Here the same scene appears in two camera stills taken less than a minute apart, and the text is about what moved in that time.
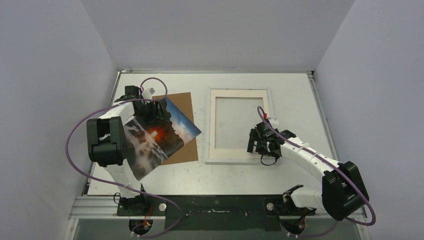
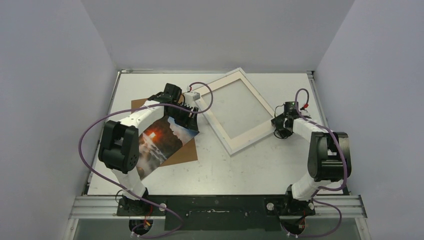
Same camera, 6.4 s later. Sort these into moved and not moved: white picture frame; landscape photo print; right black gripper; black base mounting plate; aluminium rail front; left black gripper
Moved: white picture frame; left black gripper; right black gripper
Not moved: aluminium rail front; landscape photo print; black base mounting plate
